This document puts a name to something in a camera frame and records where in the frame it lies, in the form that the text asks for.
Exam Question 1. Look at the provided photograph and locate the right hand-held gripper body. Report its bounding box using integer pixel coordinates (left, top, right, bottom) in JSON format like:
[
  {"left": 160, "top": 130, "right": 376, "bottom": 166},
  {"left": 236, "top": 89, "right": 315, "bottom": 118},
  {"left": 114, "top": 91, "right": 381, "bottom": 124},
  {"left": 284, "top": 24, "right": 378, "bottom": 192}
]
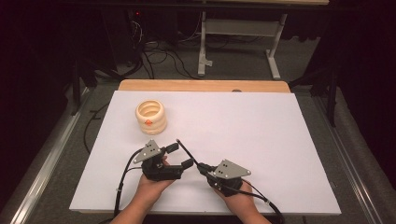
[{"left": 204, "top": 159, "right": 252, "bottom": 198}]

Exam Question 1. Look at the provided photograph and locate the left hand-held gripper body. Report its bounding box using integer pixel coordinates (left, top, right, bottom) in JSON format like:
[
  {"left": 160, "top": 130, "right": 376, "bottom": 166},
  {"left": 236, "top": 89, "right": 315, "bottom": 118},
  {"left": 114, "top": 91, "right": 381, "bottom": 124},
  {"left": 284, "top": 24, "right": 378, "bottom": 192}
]
[{"left": 133, "top": 139, "right": 185, "bottom": 182}]

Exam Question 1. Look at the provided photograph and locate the thin black brush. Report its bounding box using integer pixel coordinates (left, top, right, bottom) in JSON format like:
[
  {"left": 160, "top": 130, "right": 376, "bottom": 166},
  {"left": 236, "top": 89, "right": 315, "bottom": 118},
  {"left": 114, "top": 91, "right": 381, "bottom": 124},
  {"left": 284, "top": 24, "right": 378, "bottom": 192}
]
[{"left": 176, "top": 138, "right": 201, "bottom": 166}]

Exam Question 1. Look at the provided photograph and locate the person's left hand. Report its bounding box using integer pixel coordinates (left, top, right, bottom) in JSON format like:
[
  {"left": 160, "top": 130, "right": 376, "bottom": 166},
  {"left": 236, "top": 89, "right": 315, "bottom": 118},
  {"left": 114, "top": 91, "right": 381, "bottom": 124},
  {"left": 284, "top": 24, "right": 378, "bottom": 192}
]
[{"left": 134, "top": 157, "right": 177, "bottom": 206}]

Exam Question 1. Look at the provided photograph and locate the person's right hand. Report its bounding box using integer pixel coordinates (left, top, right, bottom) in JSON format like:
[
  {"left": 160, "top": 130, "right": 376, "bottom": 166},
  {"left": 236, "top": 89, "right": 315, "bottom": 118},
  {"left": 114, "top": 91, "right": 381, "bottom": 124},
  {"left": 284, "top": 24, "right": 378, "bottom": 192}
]
[{"left": 213, "top": 180, "right": 260, "bottom": 217}]

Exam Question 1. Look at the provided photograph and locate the cream ribbed cup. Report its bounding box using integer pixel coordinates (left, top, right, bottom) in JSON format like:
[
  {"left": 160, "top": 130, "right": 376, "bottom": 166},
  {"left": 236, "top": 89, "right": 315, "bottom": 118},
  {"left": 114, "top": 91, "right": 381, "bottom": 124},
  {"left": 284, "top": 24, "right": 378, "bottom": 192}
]
[{"left": 134, "top": 99, "right": 168, "bottom": 136}]

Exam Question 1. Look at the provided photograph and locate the white table board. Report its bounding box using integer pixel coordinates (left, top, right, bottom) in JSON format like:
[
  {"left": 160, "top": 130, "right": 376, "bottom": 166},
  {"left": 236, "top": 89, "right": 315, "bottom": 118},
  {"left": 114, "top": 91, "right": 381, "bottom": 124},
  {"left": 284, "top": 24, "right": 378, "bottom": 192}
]
[{"left": 68, "top": 90, "right": 342, "bottom": 217}]

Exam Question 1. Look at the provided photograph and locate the wooden table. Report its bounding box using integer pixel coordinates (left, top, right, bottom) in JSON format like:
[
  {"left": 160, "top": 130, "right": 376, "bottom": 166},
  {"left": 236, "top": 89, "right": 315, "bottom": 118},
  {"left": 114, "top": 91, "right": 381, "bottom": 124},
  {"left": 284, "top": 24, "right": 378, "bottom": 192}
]
[{"left": 118, "top": 78, "right": 291, "bottom": 93}]

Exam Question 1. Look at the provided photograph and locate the black metal stand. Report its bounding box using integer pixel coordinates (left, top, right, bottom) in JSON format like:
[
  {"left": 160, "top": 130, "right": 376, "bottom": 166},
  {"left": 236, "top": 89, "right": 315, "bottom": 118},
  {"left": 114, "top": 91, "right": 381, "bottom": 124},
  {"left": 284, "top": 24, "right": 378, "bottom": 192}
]
[
  {"left": 69, "top": 55, "right": 98, "bottom": 117},
  {"left": 288, "top": 68, "right": 341, "bottom": 128}
]

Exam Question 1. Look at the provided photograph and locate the dark computer case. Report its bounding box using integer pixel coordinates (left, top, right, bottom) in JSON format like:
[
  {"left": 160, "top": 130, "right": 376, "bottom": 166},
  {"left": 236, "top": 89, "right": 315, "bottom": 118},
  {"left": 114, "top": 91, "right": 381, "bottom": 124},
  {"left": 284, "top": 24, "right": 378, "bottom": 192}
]
[{"left": 123, "top": 7, "right": 148, "bottom": 67}]

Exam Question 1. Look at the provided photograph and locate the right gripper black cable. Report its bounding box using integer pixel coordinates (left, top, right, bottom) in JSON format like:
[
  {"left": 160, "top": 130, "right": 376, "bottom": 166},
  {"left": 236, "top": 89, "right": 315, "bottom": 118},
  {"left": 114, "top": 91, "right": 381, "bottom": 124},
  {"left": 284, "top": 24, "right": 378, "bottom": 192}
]
[{"left": 218, "top": 179, "right": 286, "bottom": 224}]

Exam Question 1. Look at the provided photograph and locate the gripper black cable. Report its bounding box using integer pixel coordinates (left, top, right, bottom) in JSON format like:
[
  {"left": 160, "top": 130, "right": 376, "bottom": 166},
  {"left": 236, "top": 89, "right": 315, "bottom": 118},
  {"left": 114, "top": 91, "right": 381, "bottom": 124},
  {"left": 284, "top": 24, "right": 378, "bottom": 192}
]
[
  {"left": 106, "top": 147, "right": 145, "bottom": 224},
  {"left": 218, "top": 179, "right": 286, "bottom": 224}
]

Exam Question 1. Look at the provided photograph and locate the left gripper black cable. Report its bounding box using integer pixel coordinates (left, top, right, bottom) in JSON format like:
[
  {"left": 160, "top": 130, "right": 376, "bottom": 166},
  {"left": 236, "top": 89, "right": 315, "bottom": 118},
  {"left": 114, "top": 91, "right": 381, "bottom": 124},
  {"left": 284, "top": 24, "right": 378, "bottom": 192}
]
[{"left": 106, "top": 147, "right": 145, "bottom": 224}]

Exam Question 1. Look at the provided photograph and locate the black floor cable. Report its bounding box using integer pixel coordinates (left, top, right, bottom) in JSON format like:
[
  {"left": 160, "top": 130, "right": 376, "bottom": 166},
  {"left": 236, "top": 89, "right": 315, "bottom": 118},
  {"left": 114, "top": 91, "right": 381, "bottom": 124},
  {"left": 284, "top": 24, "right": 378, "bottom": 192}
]
[{"left": 83, "top": 102, "right": 110, "bottom": 155}]

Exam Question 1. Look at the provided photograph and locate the tangle of black floor cables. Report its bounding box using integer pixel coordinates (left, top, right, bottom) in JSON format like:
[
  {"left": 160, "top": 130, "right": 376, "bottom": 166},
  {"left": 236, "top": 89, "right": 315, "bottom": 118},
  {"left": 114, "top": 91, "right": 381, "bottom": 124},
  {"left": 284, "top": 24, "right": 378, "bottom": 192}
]
[{"left": 125, "top": 12, "right": 201, "bottom": 80}]

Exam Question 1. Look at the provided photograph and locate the metal floor rail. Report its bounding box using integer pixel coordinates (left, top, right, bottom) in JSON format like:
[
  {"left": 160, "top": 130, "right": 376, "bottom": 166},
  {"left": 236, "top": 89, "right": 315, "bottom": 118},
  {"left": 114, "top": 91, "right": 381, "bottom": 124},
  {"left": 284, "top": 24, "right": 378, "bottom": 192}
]
[
  {"left": 8, "top": 88, "right": 94, "bottom": 224},
  {"left": 312, "top": 96, "right": 388, "bottom": 224}
]

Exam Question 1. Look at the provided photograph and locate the white metal desk frame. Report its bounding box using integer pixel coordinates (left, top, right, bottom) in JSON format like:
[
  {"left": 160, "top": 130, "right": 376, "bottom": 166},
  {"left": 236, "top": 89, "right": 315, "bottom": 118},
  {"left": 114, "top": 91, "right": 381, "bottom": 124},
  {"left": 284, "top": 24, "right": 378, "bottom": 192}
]
[{"left": 197, "top": 0, "right": 331, "bottom": 80}]

